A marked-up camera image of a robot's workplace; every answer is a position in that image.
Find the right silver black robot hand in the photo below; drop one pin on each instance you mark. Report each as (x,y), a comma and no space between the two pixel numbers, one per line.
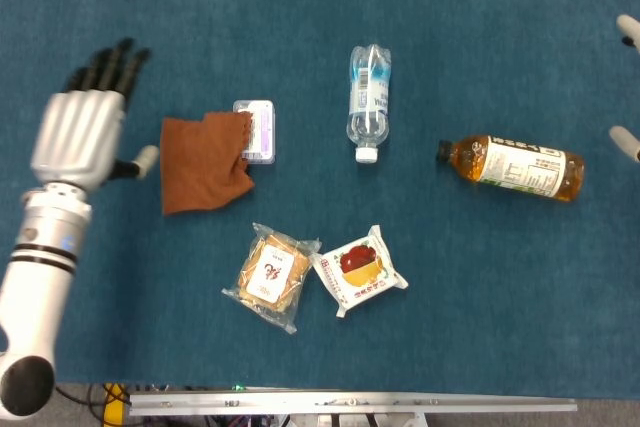
(631,27)

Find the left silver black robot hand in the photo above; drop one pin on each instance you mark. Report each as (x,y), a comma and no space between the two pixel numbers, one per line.
(80,137)

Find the brown cloth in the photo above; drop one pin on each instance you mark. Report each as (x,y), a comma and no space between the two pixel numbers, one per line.
(200,172)

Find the amber tea bottle white label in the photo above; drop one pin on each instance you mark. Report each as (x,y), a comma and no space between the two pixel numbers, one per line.
(520,167)

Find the clear plastic box with label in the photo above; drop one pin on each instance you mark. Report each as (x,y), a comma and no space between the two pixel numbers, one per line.
(262,127)

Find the clear bread slices pack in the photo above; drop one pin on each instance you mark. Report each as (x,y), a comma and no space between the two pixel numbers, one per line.
(272,272)

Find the white snack packet fruit print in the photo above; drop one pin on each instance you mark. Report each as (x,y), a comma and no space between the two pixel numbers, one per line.
(357,272)

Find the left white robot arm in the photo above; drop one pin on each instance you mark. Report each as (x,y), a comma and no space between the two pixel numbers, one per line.
(40,287)

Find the blue carpet table cover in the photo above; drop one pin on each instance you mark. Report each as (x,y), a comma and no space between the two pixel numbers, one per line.
(450,72)

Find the clear water bottle white cap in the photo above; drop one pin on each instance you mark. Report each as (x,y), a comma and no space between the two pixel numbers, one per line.
(367,107)

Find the yellow floor strip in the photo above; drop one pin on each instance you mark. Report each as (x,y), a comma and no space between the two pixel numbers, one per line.
(112,414)

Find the aluminium profile rail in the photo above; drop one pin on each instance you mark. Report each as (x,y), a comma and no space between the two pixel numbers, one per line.
(350,403)

